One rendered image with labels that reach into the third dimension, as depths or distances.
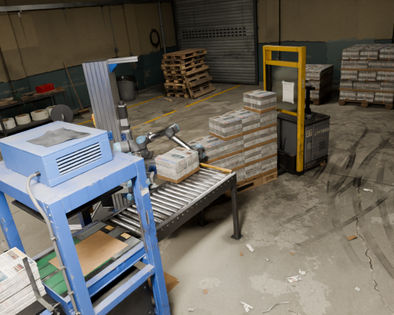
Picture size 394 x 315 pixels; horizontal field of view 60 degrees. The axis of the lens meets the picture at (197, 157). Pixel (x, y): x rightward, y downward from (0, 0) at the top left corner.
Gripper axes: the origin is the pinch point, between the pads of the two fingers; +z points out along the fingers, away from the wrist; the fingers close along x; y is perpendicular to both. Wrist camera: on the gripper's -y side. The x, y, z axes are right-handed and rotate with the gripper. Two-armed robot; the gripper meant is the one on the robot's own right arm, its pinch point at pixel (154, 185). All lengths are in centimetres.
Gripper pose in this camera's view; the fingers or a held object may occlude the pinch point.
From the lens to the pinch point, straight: 363.7
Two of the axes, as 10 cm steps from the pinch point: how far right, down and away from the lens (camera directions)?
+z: 6.2, -3.6, 7.0
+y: -1.0, -9.2, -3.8
